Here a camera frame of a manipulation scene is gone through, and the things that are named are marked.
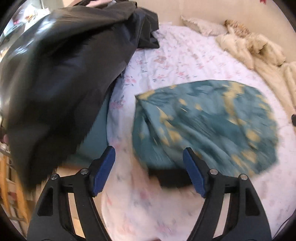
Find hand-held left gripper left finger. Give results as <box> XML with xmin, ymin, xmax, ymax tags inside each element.
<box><xmin>27</xmin><ymin>146</ymin><xmax>116</xmax><ymax>241</ymax></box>

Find black shorts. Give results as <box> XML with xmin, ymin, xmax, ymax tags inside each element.
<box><xmin>148</xmin><ymin>168</ymin><xmax>194</xmax><ymax>189</ymax></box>

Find teal panel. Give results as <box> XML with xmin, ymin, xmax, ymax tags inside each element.
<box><xmin>66</xmin><ymin>93</ymin><xmax>111</xmax><ymax>165</ymax></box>

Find cream bear-print quilt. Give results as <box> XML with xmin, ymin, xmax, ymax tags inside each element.
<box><xmin>216</xmin><ymin>23</ymin><xmax>296</xmax><ymax>114</ymax></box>

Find white ruffled pillow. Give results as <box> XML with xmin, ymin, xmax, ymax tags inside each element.
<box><xmin>181</xmin><ymin>15</ymin><xmax>228</xmax><ymax>37</ymax></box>

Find white floral bed sheet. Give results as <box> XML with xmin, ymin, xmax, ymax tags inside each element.
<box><xmin>101</xmin><ymin>22</ymin><xmax>295</xmax><ymax>241</ymax></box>

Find teal leaf-print shorts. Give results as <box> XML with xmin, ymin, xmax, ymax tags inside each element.
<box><xmin>132</xmin><ymin>80</ymin><xmax>279</xmax><ymax>179</ymax></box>

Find black shiny cloth pile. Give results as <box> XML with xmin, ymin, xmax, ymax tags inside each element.
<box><xmin>0</xmin><ymin>0</ymin><xmax>160</xmax><ymax>189</ymax></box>

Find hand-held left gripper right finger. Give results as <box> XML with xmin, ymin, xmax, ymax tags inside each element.
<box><xmin>183</xmin><ymin>147</ymin><xmax>272</xmax><ymax>241</ymax></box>

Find wooden chair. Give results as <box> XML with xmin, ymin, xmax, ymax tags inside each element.
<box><xmin>0</xmin><ymin>155</ymin><xmax>31</xmax><ymax>230</ymax></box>

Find brown patterned cloth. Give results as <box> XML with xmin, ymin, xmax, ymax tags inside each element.
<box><xmin>224</xmin><ymin>19</ymin><xmax>251</xmax><ymax>35</ymax></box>

